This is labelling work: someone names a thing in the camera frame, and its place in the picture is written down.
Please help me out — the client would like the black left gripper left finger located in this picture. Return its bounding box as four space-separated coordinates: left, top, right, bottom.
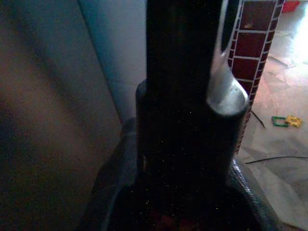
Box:
80 117 145 231

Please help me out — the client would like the green toy frame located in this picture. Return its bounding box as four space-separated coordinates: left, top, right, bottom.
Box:
271 115 289 127

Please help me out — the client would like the red plastic basin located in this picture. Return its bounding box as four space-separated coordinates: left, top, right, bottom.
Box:
282 0 301 13

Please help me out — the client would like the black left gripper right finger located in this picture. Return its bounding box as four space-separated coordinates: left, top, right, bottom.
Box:
228 157 282 231

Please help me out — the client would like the long black floor cable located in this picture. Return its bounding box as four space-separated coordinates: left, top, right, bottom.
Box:
245 155 308 165

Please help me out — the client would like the yellow toy piece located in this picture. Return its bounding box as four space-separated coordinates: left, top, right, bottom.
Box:
285 115 303 128

